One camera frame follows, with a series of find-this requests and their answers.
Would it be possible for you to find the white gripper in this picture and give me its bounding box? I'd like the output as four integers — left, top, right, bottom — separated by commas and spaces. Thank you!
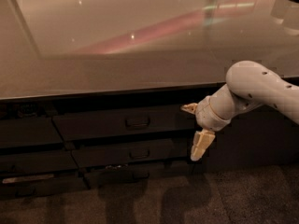
180, 96, 231, 161

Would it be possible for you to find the dark drawer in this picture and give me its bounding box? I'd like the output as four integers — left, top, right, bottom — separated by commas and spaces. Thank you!
0, 118, 62, 148
53, 105, 195, 141
0, 151, 77, 174
84, 160, 192, 189
0, 172, 88, 200
72, 138, 191, 168

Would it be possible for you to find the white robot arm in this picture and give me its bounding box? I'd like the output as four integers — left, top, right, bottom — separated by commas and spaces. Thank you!
180, 61, 299, 161

